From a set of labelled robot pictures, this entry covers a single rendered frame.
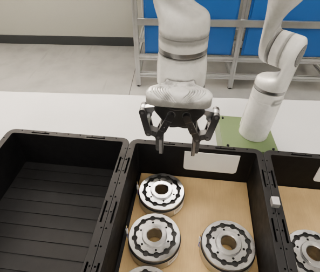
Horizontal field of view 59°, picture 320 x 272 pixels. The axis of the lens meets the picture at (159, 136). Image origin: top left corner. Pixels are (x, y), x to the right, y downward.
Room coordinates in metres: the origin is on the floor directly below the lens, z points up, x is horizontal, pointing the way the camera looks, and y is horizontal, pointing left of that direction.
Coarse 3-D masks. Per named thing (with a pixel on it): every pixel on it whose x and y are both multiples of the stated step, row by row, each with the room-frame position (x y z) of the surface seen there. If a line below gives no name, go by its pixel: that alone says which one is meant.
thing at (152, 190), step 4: (156, 184) 0.40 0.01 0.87; (160, 184) 0.40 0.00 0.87; (164, 184) 0.40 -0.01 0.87; (168, 184) 0.40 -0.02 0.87; (152, 188) 0.39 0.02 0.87; (168, 188) 0.39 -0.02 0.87; (152, 192) 0.38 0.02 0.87; (168, 192) 0.38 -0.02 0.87; (156, 196) 0.37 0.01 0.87; (160, 196) 0.37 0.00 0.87; (164, 196) 0.37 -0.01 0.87; (168, 196) 0.37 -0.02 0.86
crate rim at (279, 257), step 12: (132, 144) 0.47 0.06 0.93; (144, 144) 0.47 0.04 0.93; (168, 144) 0.47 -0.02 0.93; (180, 144) 0.47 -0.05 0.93; (132, 156) 0.43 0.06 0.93; (264, 168) 0.39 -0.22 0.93; (120, 180) 0.36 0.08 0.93; (264, 180) 0.37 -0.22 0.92; (120, 192) 0.33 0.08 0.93; (264, 192) 0.33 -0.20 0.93; (108, 216) 0.28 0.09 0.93; (108, 228) 0.25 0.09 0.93; (276, 228) 0.25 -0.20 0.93; (108, 240) 0.23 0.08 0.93; (276, 240) 0.24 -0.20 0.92; (276, 252) 0.21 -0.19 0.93; (96, 264) 0.19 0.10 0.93; (276, 264) 0.19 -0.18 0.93
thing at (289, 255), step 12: (264, 156) 0.43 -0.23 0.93; (276, 156) 0.43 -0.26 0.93; (288, 156) 0.43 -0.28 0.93; (300, 156) 0.43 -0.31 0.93; (312, 156) 0.43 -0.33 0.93; (276, 192) 0.33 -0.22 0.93; (276, 216) 0.28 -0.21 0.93; (288, 240) 0.23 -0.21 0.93; (288, 252) 0.21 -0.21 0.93; (288, 264) 0.19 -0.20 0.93
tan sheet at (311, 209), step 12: (288, 192) 0.41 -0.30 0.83; (300, 192) 0.41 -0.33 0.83; (312, 192) 0.41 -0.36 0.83; (288, 204) 0.37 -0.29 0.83; (300, 204) 0.37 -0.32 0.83; (312, 204) 0.37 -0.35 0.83; (288, 216) 0.34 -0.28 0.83; (300, 216) 0.34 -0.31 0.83; (312, 216) 0.34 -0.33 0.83; (288, 228) 0.31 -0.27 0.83; (300, 228) 0.31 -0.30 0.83; (312, 228) 0.31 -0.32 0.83
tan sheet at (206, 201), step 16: (144, 176) 0.45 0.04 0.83; (176, 176) 0.45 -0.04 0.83; (192, 192) 0.41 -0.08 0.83; (208, 192) 0.41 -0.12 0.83; (224, 192) 0.41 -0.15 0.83; (240, 192) 0.41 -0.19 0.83; (192, 208) 0.36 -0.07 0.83; (208, 208) 0.36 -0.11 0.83; (224, 208) 0.36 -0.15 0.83; (240, 208) 0.36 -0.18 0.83; (176, 224) 0.32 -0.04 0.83; (192, 224) 0.32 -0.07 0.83; (208, 224) 0.32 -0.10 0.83; (240, 224) 0.32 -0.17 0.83; (192, 240) 0.29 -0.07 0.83; (128, 256) 0.25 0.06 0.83; (192, 256) 0.25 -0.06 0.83
